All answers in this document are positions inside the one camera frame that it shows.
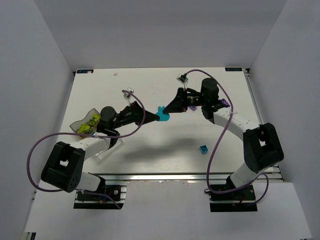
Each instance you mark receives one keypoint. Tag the small green lego brick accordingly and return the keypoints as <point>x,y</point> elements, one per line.
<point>91,122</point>

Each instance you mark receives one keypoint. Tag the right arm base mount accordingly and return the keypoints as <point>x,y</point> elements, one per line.
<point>243,200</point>

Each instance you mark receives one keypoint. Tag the purple lego brick upside-down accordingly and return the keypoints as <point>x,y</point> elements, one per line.
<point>193,108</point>

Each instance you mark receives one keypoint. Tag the green stepped lego brick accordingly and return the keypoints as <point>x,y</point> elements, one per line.
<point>83,128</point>

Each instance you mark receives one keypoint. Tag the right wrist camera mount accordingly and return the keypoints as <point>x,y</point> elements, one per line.
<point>182,78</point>

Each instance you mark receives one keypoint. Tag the right blue corner label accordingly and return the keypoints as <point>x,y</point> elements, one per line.
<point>233,69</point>

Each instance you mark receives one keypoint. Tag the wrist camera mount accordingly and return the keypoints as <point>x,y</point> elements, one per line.
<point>182,78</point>
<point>128,93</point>

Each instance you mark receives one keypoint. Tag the small cyan lego brick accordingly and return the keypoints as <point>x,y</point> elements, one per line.
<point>203,149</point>

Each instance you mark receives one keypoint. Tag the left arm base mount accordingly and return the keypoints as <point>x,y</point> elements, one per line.
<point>110,196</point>

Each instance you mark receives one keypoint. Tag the left blue corner label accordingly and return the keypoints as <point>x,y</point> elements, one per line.
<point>84,71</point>

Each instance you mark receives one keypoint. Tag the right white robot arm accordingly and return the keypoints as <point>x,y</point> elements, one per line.
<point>261,145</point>

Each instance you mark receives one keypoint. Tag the blue corner label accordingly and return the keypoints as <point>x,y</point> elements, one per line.
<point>233,69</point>
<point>84,71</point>

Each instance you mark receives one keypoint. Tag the green lego brick upside-down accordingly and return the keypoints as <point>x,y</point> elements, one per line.
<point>96,116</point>

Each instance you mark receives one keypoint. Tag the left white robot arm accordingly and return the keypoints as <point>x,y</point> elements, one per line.
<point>64,167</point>

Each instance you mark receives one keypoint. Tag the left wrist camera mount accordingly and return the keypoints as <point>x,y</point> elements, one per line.
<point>128,93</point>

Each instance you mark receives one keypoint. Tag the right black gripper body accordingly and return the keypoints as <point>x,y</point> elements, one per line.
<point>182,100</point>

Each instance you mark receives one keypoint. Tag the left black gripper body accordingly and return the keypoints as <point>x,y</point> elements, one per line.
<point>136,113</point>

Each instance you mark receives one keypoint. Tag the cyan round lego piece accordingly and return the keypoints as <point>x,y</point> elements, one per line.
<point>162,117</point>

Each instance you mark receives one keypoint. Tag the purple printed lego brick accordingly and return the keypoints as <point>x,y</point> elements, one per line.
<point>224,103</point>

